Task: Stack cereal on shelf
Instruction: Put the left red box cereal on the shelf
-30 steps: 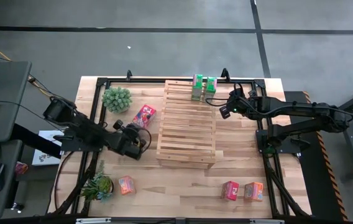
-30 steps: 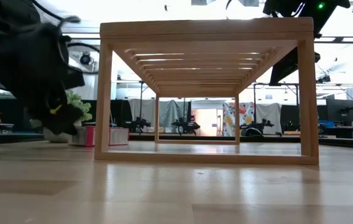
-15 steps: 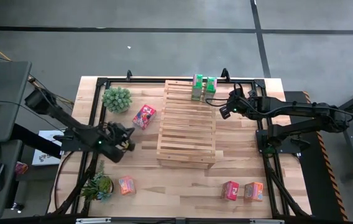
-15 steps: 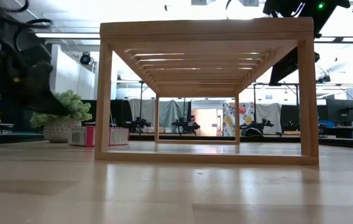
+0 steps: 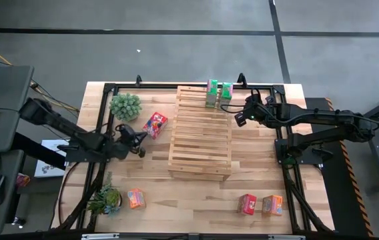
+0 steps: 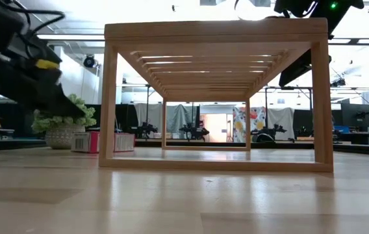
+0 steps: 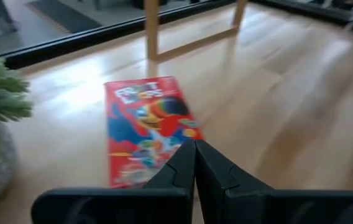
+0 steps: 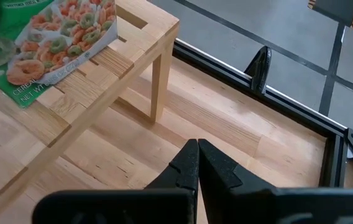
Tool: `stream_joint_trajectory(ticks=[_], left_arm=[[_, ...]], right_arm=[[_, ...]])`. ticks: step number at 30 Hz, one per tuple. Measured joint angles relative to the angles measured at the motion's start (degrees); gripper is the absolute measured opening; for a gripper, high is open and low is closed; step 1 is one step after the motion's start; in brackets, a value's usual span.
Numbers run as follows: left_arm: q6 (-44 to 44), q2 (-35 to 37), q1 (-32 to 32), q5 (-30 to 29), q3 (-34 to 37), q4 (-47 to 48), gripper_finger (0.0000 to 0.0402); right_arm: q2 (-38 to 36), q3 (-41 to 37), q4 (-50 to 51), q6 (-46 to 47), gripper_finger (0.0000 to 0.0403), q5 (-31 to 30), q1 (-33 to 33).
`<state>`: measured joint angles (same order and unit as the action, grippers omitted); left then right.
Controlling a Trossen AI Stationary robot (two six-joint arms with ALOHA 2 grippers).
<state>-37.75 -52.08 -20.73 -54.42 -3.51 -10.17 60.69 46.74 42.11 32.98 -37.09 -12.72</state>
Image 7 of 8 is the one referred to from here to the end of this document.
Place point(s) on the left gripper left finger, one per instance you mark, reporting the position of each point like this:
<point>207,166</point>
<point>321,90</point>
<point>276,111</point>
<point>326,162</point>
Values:
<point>151,205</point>

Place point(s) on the red Froot Loops cereal box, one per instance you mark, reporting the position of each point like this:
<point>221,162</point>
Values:
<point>145,124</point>

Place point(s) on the wooden slatted shelf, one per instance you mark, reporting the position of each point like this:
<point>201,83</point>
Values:
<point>151,31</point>

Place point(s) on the dark floor mat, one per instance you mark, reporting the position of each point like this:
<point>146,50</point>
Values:
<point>67,15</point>

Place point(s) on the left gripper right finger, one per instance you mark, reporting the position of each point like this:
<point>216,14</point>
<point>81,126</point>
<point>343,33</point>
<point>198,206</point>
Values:
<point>257,205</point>

